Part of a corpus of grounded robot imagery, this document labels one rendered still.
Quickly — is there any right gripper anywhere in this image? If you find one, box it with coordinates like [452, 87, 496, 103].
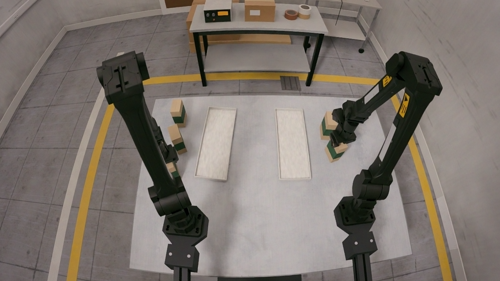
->
[330, 129, 356, 148]

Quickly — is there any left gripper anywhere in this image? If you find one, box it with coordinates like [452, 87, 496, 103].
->
[161, 144, 179, 164]

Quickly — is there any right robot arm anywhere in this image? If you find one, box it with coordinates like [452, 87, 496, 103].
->
[332, 51, 443, 226]

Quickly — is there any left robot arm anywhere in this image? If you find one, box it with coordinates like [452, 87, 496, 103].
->
[96, 50, 204, 237]

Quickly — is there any white rectangular tray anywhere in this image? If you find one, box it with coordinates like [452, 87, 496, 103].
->
[275, 108, 311, 181]
[194, 107, 236, 181]

